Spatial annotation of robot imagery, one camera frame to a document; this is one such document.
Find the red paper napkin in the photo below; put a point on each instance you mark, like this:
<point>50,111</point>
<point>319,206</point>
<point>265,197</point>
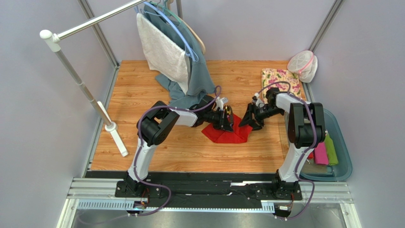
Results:
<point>239,134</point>

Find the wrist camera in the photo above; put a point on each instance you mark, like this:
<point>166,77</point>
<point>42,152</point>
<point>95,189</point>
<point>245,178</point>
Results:
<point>257,101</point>
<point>220,103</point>

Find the blue plastic hanger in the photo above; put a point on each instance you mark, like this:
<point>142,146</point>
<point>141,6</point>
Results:
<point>189,50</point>

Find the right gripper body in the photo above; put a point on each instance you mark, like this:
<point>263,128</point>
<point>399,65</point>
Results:
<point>253,114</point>

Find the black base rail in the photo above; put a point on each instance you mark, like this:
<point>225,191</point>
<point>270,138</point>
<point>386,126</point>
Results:
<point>192,190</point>

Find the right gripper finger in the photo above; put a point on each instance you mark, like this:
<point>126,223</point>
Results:
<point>247,119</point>
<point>257,124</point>

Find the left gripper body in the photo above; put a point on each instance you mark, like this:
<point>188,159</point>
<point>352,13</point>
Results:
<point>213,118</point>

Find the teal plastic bin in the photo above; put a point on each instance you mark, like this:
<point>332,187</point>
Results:
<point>315,172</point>

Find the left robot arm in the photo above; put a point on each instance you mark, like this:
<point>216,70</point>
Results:
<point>155,125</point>

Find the white clothes rack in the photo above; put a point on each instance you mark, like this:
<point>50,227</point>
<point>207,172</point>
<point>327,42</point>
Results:
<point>52,40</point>

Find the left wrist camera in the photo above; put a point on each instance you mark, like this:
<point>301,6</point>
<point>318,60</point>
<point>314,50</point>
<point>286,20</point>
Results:
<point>220,103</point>

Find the red napkin in bin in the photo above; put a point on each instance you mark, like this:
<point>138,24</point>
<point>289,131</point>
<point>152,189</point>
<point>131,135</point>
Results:
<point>311,156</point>

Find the white towel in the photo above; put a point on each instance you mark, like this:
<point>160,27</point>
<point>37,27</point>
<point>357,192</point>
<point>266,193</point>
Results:
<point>162,54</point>

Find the green hanger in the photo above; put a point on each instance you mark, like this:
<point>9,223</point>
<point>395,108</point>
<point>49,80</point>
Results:
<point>164,7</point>

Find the floral placemat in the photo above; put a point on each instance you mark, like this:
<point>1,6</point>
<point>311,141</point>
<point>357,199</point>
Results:
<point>271,75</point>

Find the white mesh laundry bag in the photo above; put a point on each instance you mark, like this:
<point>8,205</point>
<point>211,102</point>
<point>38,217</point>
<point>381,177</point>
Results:
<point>304,64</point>

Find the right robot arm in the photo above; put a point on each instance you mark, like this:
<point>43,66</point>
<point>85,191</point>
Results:
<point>305,130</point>

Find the blue-grey shirt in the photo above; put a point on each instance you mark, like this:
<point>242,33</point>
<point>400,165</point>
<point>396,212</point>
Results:
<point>200,82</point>

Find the wooden hanger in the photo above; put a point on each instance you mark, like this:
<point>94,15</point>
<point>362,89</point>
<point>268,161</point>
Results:
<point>179,15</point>

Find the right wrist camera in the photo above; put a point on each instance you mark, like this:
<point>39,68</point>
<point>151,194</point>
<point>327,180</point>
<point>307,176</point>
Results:
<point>257,101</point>

